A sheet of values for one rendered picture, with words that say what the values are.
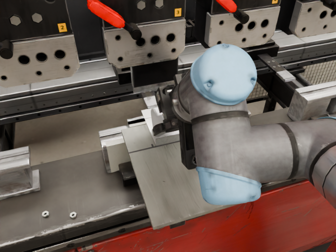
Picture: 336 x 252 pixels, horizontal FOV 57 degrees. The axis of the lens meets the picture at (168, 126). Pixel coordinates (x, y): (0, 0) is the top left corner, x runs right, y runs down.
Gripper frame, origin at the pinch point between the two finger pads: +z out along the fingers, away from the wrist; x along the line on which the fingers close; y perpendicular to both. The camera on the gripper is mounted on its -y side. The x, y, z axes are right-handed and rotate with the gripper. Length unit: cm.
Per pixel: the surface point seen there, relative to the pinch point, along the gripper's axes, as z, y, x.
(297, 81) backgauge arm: 31, 11, -60
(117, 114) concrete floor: 164, 38, -4
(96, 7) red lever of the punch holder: -23.5, 18.4, 12.2
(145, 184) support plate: -6.9, -9.5, 9.2
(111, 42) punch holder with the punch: -15.3, 16.2, 10.3
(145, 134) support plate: 1.9, 1.0, 5.4
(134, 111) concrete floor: 163, 37, -17
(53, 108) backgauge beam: 27.4, 17.2, 26.0
